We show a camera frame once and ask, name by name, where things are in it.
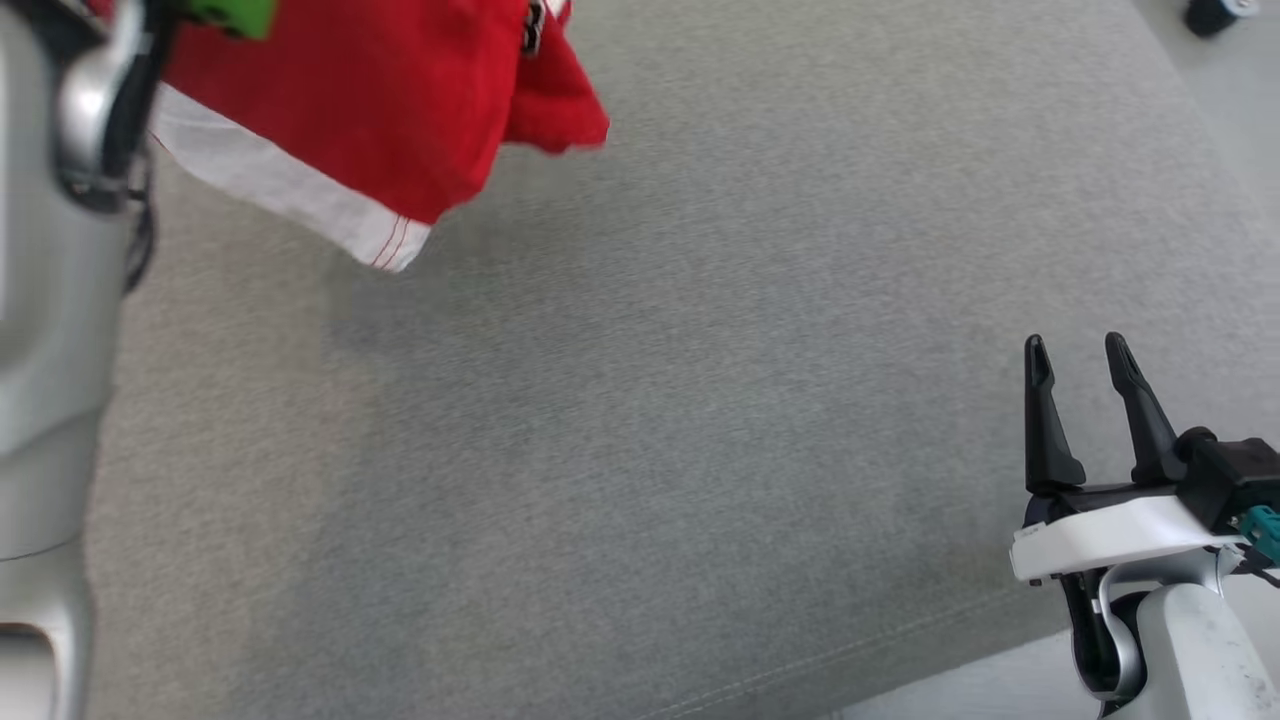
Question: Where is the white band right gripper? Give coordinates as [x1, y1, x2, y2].
[1010, 332, 1251, 586]

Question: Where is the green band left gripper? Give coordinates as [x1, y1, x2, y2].
[185, 0, 277, 42]

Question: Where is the red garment white hem band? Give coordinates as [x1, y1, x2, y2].
[150, 0, 611, 273]

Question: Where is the black caster wheel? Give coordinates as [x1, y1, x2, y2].
[1185, 0, 1263, 39]

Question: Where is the teal right camera connector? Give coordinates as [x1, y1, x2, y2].
[1240, 505, 1280, 563]

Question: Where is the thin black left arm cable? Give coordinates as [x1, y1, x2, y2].
[122, 150, 158, 293]

